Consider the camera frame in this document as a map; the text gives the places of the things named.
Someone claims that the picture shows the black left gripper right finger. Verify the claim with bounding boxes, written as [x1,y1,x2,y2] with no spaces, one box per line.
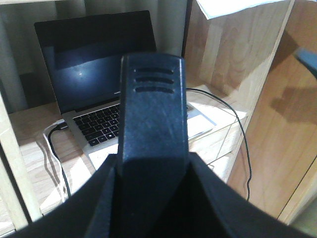
[179,153,307,238]

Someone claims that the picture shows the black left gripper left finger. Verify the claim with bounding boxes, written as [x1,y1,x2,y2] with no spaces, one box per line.
[0,153,119,238]

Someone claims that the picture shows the black stapler with orange tab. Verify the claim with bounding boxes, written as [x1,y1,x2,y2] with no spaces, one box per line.
[116,53,188,238]

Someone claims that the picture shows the white paper sheet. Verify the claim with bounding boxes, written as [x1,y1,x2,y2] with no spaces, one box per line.
[197,0,280,20]

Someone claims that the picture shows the silver laptop with black keyboard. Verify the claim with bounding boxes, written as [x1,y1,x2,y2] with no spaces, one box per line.
[34,10,217,172]

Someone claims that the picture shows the black cable left of laptop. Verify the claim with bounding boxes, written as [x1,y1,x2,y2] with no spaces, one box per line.
[48,123,71,198]

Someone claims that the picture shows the black cable of laptop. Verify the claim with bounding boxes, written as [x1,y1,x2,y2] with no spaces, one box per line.
[48,123,71,198]
[186,88,253,200]

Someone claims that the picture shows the white cable left of laptop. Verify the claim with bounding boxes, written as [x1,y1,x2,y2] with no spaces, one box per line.
[42,118,68,203]

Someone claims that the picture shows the black cable right of laptop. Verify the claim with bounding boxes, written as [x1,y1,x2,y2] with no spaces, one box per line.
[186,88,253,200]

